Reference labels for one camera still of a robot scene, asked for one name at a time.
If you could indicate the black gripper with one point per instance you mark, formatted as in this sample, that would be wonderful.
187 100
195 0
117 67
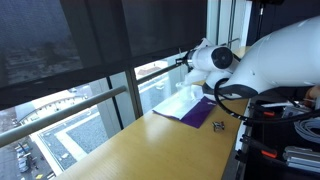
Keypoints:
188 61

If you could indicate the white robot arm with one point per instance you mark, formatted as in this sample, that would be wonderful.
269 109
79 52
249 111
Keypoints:
283 60

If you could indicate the clear plastic cup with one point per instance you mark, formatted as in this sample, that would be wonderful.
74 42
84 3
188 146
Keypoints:
186 90

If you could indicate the white file fastener clip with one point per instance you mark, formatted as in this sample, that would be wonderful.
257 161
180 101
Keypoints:
210 102

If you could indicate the purple file folder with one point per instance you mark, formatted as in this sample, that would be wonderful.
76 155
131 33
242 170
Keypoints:
200 113

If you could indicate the white paper sheet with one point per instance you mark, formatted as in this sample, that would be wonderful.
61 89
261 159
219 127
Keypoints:
173 108

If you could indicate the grey window mullion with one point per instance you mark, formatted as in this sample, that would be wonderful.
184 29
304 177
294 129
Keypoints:
134 93

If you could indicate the black staple remover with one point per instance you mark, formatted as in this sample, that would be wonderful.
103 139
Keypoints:
218 126

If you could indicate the dark roller blind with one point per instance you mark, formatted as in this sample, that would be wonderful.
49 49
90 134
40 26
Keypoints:
100 33

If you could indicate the long aluminium extrusion bar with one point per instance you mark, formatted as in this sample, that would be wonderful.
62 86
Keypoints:
301 160

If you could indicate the grey metal window rail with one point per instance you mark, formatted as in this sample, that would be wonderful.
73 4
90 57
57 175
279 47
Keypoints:
156 71
60 113

